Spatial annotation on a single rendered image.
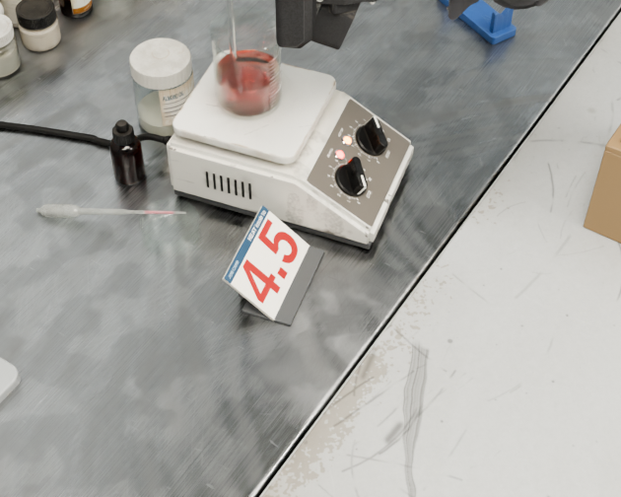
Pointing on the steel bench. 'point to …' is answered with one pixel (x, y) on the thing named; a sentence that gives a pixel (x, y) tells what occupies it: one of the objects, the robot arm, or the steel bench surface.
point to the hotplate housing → (275, 182)
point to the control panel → (379, 185)
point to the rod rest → (488, 22)
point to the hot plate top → (304, 99)
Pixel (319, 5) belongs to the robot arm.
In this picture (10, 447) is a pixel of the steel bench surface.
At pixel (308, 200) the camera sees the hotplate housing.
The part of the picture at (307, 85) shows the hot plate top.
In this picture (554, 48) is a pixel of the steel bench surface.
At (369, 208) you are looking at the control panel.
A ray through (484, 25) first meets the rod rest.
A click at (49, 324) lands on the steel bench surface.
